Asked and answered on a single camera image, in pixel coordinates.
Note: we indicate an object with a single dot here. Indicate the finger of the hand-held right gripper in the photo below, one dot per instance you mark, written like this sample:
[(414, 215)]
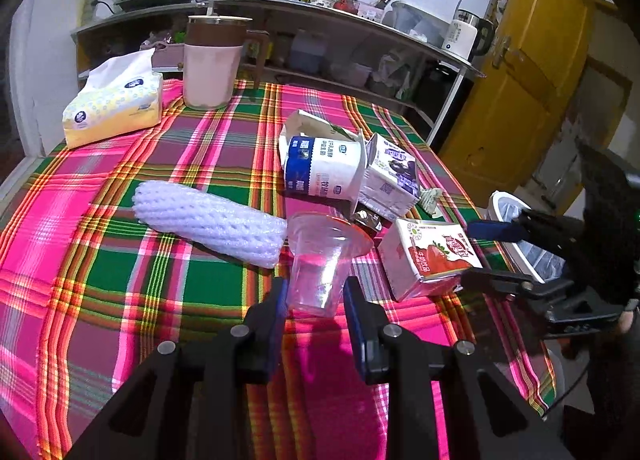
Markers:
[(495, 231), (500, 281)]

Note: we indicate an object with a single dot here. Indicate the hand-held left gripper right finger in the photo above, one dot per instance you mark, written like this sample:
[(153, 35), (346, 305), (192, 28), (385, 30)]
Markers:
[(357, 322)]

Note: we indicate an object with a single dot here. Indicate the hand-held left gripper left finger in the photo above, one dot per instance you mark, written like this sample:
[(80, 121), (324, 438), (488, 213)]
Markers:
[(277, 312)]

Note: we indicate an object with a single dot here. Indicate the white round trash bin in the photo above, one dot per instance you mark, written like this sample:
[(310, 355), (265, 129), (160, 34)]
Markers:
[(500, 200)]

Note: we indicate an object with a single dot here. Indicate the translucent bin liner bag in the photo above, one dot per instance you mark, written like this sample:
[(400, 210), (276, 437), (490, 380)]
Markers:
[(537, 260)]

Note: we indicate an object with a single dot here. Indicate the clear plastic cup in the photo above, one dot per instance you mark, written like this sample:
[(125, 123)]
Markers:
[(320, 270)]

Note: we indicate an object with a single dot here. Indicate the strawberry milk carton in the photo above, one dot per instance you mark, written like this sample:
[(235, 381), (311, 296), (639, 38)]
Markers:
[(425, 255)]

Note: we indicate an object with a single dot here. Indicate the purple white milk carton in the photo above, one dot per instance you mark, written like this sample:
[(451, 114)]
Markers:
[(390, 175)]

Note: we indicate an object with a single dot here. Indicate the white foam net sleeve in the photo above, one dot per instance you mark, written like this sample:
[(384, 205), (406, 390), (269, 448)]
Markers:
[(200, 220)]

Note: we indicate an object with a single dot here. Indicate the white blue yogurt cup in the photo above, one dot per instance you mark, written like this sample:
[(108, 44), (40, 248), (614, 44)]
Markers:
[(320, 165)]

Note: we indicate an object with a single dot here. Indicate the yellow green snack wrapper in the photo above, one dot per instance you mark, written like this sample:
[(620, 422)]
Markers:
[(429, 201)]

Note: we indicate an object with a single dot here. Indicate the silver foil wrapper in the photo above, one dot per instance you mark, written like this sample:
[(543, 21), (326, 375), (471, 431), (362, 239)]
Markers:
[(367, 224)]

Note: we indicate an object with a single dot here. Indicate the pink green plaid tablecloth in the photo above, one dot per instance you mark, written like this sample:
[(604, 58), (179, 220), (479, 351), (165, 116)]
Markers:
[(150, 315)]

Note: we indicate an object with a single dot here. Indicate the yellow wooden door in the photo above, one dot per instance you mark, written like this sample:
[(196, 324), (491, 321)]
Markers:
[(540, 65)]

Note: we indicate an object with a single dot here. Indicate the crumpled plastic bags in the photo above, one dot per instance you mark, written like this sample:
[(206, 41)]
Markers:
[(395, 72)]

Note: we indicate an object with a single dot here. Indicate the crumpled white wrapper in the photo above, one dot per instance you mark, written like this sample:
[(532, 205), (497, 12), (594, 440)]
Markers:
[(310, 122)]

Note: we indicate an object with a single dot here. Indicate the white electric kettle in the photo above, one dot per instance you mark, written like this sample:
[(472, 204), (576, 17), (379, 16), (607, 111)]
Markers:
[(460, 35)]

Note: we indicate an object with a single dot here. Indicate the clear plastic container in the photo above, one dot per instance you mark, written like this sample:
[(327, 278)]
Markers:
[(417, 20)]

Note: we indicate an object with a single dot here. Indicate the pink box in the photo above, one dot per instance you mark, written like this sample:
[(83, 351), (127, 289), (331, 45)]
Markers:
[(371, 12)]

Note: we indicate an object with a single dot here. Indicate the pink cup with brown lid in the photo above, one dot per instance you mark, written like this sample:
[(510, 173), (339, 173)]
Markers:
[(207, 70)]

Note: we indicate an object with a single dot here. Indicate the plastic jug with blue liquid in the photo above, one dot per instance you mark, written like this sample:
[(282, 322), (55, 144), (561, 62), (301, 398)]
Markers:
[(307, 52)]

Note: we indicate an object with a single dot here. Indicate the yellow dotted tissue pack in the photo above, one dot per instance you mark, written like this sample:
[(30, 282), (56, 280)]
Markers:
[(115, 105)]

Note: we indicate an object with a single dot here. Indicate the bowl of red chillies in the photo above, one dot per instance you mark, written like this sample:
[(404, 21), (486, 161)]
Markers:
[(345, 4)]

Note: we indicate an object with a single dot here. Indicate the pink basket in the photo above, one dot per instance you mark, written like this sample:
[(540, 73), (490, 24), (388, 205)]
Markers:
[(167, 55)]

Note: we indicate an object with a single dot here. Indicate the grey cooker stand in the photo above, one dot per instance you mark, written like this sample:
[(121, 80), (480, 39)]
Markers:
[(125, 17)]

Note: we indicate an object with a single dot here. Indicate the yellowed power strip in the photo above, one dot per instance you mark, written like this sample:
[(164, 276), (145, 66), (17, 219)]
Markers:
[(90, 2)]

